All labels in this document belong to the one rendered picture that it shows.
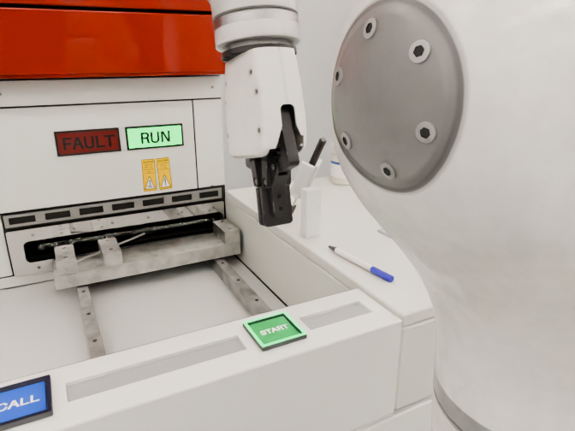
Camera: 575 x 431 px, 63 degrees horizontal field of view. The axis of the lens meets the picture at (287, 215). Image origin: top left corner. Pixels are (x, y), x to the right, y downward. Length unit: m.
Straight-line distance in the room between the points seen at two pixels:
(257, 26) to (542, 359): 0.35
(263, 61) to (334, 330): 0.31
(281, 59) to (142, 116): 0.61
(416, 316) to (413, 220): 0.44
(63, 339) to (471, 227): 0.78
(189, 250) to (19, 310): 0.33
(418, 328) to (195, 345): 0.27
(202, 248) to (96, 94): 0.37
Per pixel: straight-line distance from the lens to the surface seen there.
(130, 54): 0.97
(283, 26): 0.47
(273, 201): 0.47
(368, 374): 0.61
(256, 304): 0.84
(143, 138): 1.03
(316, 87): 2.90
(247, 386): 0.52
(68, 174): 1.03
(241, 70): 0.47
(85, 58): 0.95
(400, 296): 0.64
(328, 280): 0.73
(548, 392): 0.25
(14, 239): 1.05
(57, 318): 0.94
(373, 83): 0.16
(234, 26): 0.46
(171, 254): 0.98
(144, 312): 0.91
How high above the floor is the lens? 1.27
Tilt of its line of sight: 19 degrees down
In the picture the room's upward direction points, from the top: straight up
